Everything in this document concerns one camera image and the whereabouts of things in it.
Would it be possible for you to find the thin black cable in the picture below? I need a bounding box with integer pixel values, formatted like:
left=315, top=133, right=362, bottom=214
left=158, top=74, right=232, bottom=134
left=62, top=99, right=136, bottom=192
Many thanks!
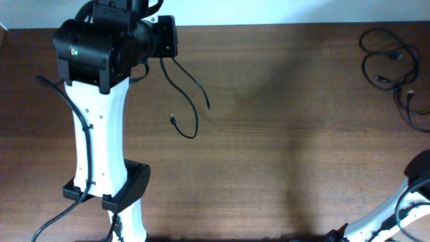
left=393, top=82, right=430, bottom=134

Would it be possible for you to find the black USB cable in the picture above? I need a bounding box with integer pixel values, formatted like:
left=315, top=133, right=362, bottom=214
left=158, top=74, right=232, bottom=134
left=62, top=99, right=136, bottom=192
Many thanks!
left=358, top=28, right=421, bottom=92

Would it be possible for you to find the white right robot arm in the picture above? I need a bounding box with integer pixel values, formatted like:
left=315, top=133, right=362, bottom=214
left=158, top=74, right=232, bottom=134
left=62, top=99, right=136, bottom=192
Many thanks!
left=323, top=149, right=429, bottom=242

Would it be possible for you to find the black cable with gold plug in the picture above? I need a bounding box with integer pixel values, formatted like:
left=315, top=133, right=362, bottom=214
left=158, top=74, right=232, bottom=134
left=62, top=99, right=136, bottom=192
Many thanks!
left=159, top=56, right=200, bottom=140

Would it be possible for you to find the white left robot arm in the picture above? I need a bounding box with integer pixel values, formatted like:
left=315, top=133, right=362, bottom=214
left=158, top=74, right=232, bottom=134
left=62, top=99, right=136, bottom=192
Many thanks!
left=53, top=1, right=177, bottom=241

